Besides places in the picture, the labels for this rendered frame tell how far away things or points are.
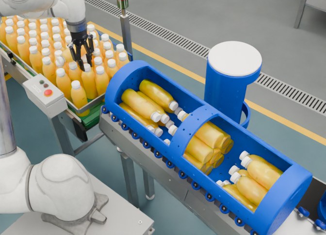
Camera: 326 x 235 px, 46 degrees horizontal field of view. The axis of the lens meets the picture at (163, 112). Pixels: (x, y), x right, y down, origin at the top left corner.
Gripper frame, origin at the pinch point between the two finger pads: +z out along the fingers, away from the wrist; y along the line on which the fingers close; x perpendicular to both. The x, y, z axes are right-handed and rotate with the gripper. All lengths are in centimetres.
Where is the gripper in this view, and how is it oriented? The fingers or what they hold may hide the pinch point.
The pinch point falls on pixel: (85, 62)
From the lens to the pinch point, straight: 191.0
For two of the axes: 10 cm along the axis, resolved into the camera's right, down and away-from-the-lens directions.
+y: 7.1, -5.3, 4.6
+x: -7.0, -5.2, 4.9
